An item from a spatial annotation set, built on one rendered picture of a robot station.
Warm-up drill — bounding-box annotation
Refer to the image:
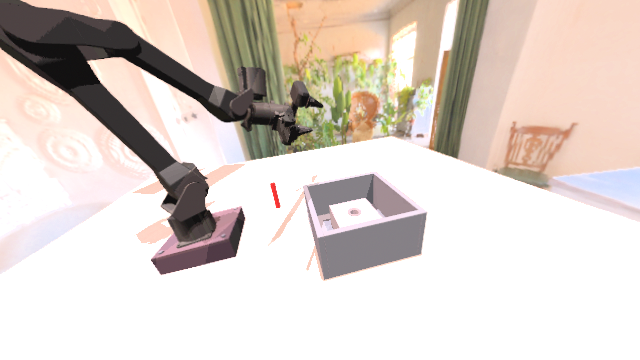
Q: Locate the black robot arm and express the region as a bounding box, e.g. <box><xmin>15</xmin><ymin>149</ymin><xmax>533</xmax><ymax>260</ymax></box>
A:
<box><xmin>0</xmin><ymin>0</ymin><xmax>270</xmax><ymax>249</ymax></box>

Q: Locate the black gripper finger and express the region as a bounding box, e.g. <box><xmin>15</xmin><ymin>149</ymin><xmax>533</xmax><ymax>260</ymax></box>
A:
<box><xmin>297</xmin><ymin>125</ymin><xmax>313</xmax><ymax>137</ymax></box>
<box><xmin>305</xmin><ymin>95</ymin><xmax>324</xmax><ymax>109</ymax></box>

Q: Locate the red peg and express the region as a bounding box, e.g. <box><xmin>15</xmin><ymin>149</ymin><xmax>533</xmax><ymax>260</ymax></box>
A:
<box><xmin>270</xmin><ymin>182</ymin><xmax>281</xmax><ymax>208</ymax></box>

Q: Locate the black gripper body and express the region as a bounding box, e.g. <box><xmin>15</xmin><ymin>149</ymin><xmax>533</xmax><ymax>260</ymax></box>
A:
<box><xmin>268</xmin><ymin>80</ymin><xmax>309</xmax><ymax>145</ymax></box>

